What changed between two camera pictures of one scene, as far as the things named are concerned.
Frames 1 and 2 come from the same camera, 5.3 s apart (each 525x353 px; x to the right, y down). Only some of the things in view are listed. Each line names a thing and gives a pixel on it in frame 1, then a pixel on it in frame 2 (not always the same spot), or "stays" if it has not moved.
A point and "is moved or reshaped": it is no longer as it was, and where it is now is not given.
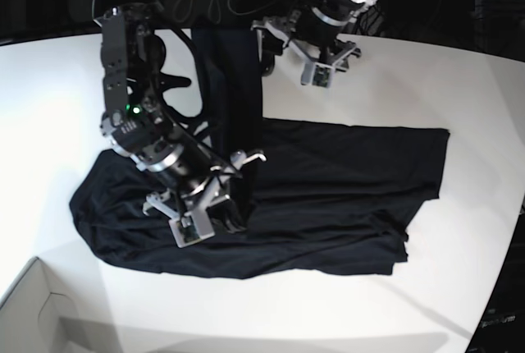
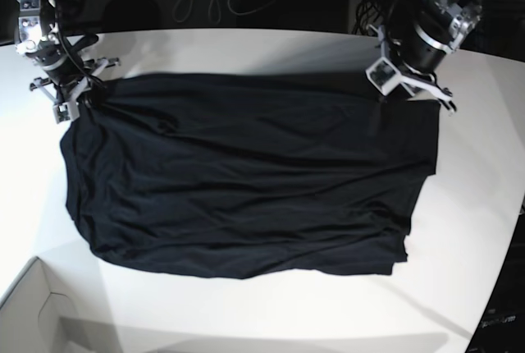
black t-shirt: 330,199 is moved or reshaped
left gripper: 194,185 → 67,80
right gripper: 312,38 → 412,58
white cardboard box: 33,319 stays
